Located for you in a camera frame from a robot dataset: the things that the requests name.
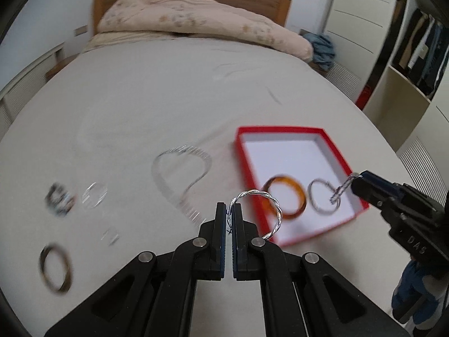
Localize plain silver hoop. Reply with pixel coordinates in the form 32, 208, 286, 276
308, 179, 342, 215

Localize red jewelry box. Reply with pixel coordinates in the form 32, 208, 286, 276
234, 126, 371, 247

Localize beige pillow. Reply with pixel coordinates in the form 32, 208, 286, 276
82, 31, 176, 54

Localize dark bangle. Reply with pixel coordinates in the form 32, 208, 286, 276
38, 243, 74, 293

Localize white wardrobe door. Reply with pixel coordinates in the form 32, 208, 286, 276
323, 0, 404, 55

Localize red bag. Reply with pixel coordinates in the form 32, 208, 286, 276
355, 85, 373, 109

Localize clear round ring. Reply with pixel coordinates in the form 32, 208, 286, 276
81, 182, 109, 209

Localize amber bangle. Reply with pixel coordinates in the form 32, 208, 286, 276
262, 174, 308, 221

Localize wooden headboard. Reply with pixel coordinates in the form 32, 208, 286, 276
93, 0, 292, 37

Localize black silver link bracelet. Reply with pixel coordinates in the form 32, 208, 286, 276
45, 183, 76, 217

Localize silver chain necklace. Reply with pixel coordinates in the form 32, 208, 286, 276
152, 143, 213, 226

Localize wooden nightstand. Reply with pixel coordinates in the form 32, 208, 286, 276
45, 55, 77, 81

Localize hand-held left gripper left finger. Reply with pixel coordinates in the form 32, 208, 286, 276
44, 202, 227, 337

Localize blue crumpled clothes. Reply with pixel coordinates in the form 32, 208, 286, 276
303, 33, 336, 71

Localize open white wardrobe shelves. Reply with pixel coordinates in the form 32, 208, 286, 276
361, 0, 449, 153

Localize small clear ring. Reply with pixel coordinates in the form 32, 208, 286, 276
102, 227, 120, 245

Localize beige floral duvet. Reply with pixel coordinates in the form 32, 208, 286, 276
96, 0, 313, 60

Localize hanging dark clothes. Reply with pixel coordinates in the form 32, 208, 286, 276
392, 7, 449, 96

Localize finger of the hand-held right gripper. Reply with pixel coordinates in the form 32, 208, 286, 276
361, 170, 407, 197
352, 177, 391, 215

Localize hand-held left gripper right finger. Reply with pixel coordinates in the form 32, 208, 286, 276
232, 204, 411, 337

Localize twisted silver hoop earring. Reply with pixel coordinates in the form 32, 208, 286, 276
330, 173, 362, 206
226, 189, 283, 242

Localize grey bed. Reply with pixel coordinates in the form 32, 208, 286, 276
0, 31, 449, 337

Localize white low cabinet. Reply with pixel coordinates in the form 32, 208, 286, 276
0, 42, 67, 132

